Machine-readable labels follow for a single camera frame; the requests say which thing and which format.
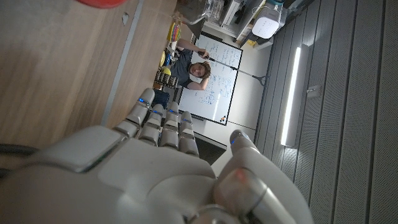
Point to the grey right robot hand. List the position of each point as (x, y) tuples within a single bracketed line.
[(149, 180)]

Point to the clear plastic bottle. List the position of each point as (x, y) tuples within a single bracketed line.
[(199, 11)]

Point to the red bowl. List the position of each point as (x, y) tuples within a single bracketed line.
[(99, 3)]

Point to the black block stack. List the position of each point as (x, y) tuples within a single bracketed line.
[(166, 79)]

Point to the whiteboard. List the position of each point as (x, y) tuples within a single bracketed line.
[(217, 99)]

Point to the yellow black round button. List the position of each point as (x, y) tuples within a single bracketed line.
[(166, 71)]

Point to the seated person in grey shirt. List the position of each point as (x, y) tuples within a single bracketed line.
[(182, 67)]

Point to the blue round button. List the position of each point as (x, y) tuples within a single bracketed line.
[(168, 59)]

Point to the long black grabber stick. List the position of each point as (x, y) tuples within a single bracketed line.
[(245, 73)]

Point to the white shelf cabinet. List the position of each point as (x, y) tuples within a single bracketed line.
[(236, 18)]

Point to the white air purifier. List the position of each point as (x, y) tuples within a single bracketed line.
[(265, 26)]

